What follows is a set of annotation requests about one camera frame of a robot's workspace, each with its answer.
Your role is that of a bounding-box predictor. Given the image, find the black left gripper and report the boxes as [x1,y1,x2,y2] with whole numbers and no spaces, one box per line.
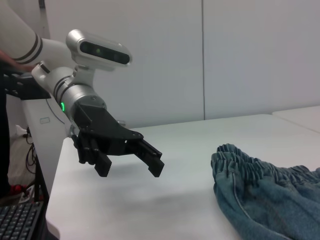
[70,100,166,179]

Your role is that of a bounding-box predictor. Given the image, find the blue denim shorts with print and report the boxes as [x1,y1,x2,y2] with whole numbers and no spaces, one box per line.
[210,143,320,240]

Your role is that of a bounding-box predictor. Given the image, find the white robot base panel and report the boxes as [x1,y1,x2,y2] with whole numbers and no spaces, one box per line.
[5,96,76,201]

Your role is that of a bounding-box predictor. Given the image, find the person's bare hand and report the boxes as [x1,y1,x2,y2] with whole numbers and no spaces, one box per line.
[0,49,34,71]

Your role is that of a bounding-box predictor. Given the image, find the small red object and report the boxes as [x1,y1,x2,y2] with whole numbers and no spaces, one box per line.
[9,183,23,198]

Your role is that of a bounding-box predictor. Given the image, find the black computer keyboard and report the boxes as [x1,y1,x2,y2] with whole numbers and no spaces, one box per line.
[0,201,48,240]

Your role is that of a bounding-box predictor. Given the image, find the black cable bundle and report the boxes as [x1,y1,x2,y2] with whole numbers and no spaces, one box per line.
[22,126,39,176]

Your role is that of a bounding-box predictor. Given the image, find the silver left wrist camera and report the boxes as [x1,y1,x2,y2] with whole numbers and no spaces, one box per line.
[65,29,133,73]

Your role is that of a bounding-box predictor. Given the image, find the black metal bracket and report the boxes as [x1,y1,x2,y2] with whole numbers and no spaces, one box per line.
[0,70,51,101]

